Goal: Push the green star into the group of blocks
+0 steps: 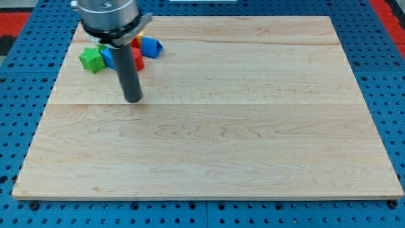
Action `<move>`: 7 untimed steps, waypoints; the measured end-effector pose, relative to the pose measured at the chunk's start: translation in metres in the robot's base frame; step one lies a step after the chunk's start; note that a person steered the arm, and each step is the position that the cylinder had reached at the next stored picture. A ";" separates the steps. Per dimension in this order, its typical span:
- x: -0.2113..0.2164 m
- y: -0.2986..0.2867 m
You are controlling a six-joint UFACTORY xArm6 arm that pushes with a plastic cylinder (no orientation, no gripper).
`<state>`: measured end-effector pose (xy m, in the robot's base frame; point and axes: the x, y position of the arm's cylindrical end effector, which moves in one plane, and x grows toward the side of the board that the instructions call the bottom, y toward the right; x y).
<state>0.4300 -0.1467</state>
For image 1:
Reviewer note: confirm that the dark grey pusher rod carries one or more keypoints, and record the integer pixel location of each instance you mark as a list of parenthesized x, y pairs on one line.
[(127, 73)]

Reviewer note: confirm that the yellow block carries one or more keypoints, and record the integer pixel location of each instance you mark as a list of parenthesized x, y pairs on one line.
[(139, 38)]

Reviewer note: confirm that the red block behind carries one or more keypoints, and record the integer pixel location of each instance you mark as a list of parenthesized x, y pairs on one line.
[(136, 43)]

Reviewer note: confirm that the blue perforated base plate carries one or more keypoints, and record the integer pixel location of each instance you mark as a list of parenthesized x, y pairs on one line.
[(31, 67)]

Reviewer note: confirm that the green star block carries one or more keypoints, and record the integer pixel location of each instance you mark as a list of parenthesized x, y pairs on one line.
[(92, 60)]

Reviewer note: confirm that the blue cube block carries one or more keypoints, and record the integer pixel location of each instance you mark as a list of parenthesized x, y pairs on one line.
[(108, 59)]

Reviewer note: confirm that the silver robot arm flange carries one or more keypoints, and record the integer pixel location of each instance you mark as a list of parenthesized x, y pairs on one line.
[(113, 23)]

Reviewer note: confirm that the green block behind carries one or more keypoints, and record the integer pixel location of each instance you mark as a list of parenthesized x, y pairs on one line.
[(100, 47)]

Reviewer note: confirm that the red cylinder block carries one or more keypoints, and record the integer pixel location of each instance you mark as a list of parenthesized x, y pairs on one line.
[(138, 59)]

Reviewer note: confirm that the blue triangular block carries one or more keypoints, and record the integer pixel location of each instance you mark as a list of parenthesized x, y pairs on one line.
[(151, 47)]

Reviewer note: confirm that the light wooden board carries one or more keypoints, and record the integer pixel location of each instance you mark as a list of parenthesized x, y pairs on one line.
[(234, 108)]

